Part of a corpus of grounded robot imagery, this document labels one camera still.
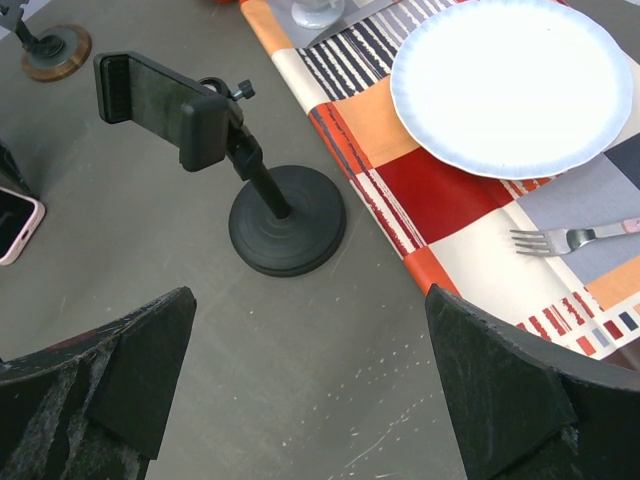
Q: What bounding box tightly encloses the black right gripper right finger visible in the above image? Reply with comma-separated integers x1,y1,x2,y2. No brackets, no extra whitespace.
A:
425,285,639,479

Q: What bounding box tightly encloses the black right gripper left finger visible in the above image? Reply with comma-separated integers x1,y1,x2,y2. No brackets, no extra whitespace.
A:
1,287,197,479

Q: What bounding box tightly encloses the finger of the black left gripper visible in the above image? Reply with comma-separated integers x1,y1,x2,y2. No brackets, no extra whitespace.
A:
0,142,33,196

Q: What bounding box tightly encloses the phone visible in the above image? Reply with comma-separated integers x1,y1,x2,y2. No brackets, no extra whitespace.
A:
1,187,46,266

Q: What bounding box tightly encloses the black clamp phone stand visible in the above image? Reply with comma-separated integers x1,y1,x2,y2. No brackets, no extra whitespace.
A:
92,51,348,278

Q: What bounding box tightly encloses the grey stand wooden base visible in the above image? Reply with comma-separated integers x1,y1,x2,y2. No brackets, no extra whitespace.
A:
1,0,92,83

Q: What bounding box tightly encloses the checked orange red placemat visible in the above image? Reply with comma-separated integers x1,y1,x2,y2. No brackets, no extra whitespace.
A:
240,1,639,370

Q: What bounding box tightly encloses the white deep plate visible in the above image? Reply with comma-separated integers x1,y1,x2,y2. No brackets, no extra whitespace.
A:
390,1,635,180

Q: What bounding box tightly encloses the light blue footed cup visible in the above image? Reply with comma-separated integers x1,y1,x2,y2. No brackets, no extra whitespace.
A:
291,0,346,30

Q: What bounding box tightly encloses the fork with pink handle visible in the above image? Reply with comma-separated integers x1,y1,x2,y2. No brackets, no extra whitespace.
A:
509,217,639,257

